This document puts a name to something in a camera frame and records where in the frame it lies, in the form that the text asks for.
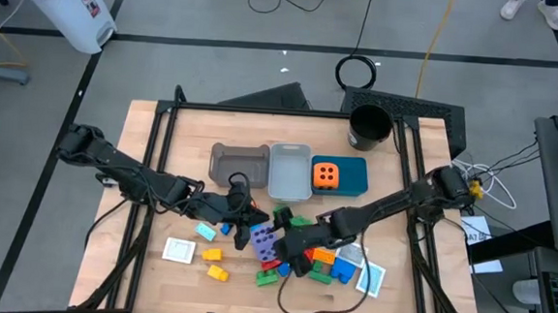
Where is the yellow-orange toy block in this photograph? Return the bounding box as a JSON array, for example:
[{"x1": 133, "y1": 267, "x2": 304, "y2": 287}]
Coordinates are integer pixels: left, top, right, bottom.
[{"x1": 311, "y1": 247, "x2": 337, "y2": 266}]

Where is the black bucket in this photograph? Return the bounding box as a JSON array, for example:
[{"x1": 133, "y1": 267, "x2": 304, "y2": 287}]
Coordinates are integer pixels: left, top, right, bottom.
[{"x1": 345, "y1": 102, "x2": 396, "y2": 155}]

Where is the large blue toy block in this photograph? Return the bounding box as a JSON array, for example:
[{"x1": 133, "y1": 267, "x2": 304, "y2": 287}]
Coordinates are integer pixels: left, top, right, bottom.
[{"x1": 327, "y1": 256, "x2": 358, "y2": 287}]

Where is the dark grey translucent bin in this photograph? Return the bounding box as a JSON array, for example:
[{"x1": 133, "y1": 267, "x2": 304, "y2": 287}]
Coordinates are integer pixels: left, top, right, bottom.
[{"x1": 206, "y1": 140, "x2": 273, "y2": 192}]

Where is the orange foam die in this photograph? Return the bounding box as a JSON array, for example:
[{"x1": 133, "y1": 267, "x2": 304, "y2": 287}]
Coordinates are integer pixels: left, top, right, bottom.
[{"x1": 311, "y1": 161, "x2": 343, "y2": 192}]

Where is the white paper sheet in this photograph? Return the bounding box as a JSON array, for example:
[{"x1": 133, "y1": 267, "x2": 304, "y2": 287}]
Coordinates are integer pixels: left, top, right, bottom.
[
  {"x1": 468, "y1": 258, "x2": 506, "y2": 277},
  {"x1": 458, "y1": 214, "x2": 495, "y2": 247}
]

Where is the white cable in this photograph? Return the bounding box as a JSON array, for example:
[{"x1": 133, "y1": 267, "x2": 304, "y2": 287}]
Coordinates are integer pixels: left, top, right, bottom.
[{"x1": 448, "y1": 158, "x2": 521, "y2": 211}]

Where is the white card box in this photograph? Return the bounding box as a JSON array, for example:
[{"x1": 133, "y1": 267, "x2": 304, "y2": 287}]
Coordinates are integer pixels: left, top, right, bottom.
[{"x1": 161, "y1": 235, "x2": 199, "y2": 266}]

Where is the yellow toy block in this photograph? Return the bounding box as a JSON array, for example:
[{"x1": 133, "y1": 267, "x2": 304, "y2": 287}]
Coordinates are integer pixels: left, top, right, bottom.
[
  {"x1": 201, "y1": 247, "x2": 225, "y2": 263},
  {"x1": 205, "y1": 263, "x2": 231, "y2": 284}
]

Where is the black perforated case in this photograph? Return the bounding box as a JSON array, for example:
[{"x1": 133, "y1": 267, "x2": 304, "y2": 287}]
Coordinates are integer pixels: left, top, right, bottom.
[{"x1": 336, "y1": 84, "x2": 471, "y2": 161}]

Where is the person's shoe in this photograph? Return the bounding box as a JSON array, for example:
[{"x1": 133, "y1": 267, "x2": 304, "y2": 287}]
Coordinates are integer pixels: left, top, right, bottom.
[
  {"x1": 536, "y1": 0, "x2": 558, "y2": 32},
  {"x1": 499, "y1": 0, "x2": 528, "y2": 22}
]

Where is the white trash can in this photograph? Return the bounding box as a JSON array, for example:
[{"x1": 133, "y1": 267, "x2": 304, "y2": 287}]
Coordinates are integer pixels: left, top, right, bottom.
[{"x1": 0, "y1": 0, "x2": 121, "y2": 57}]

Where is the black wedge panel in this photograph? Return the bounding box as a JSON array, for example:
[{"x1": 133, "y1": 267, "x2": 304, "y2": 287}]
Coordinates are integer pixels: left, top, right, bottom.
[{"x1": 216, "y1": 77, "x2": 314, "y2": 112}]

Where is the grey card box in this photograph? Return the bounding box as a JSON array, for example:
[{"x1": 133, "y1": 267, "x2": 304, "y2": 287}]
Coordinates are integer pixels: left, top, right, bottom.
[{"x1": 333, "y1": 240, "x2": 370, "y2": 270}]

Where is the red toy block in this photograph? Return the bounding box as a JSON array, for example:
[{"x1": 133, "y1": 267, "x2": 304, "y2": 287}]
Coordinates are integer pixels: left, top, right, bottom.
[{"x1": 260, "y1": 258, "x2": 284, "y2": 273}]

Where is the teal plastic bin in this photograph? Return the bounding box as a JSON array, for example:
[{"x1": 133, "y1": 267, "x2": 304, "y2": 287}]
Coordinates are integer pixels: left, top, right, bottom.
[{"x1": 308, "y1": 153, "x2": 372, "y2": 200}]

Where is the black metal table frame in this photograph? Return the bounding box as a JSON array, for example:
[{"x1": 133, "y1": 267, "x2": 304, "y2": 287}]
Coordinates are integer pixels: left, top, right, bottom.
[{"x1": 74, "y1": 78, "x2": 496, "y2": 313}]

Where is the purple foam die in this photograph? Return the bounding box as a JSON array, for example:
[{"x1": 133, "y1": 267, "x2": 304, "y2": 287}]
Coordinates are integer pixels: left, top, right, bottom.
[{"x1": 247, "y1": 221, "x2": 285, "y2": 265}]

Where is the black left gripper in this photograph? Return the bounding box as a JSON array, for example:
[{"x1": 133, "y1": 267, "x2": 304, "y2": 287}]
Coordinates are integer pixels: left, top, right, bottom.
[{"x1": 183, "y1": 182, "x2": 272, "y2": 253}]

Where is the green two-stud toy block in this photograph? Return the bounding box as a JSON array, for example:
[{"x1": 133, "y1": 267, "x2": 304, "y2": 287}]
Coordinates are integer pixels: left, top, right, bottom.
[{"x1": 255, "y1": 268, "x2": 281, "y2": 290}]

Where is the coiled black floor cable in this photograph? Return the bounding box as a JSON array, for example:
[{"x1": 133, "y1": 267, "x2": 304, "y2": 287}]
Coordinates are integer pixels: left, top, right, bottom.
[{"x1": 332, "y1": 0, "x2": 384, "y2": 93}]

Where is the blue-bordered card box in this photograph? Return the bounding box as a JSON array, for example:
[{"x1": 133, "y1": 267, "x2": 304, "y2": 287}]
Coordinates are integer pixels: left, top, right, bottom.
[{"x1": 353, "y1": 261, "x2": 388, "y2": 299}]

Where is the light grey plastic bin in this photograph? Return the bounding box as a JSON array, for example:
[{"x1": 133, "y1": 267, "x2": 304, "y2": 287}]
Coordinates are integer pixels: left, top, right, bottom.
[{"x1": 265, "y1": 141, "x2": 317, "y2": 204}]

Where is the light cyan toy block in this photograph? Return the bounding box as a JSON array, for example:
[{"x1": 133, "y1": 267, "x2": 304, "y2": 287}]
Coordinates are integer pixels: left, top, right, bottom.
[{"x1": 194, "y1": 221, "x2": 219, "y2": 243}]

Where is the yellow floor cable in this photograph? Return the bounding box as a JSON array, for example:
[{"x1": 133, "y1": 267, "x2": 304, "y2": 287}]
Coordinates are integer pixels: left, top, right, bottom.
[{"x1": 413, "y1": 0, "x2": 458, "y2": 102}]

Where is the dark green toy block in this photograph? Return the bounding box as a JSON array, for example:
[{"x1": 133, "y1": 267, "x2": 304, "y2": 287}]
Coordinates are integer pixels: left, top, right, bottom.
[{"x1": 306, "y1": 269, "x2": 334, "y2": 286}]

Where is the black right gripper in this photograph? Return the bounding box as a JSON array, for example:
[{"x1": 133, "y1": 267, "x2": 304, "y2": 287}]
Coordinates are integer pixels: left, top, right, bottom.
[{"x1": 270, "y1": 205, "x2": 355, "y2": 282}]

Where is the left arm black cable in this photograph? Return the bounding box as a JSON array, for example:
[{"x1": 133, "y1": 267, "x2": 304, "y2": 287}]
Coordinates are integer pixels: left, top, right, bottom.
[{"x1": 226, "y1": 171, "x2": 256, "y2": 208}]

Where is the white rounded object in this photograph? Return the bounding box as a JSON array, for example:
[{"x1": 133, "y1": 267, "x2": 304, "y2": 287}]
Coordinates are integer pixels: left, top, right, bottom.
[{"x1": 511, "y1": 277, "x2": 544, "y2": 306}]

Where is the grey floor base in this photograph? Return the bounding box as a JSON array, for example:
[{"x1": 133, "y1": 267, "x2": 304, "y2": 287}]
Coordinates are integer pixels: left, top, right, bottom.
[{"x1": 0, "y1": 63, "x2": 32, "y2": 87}]

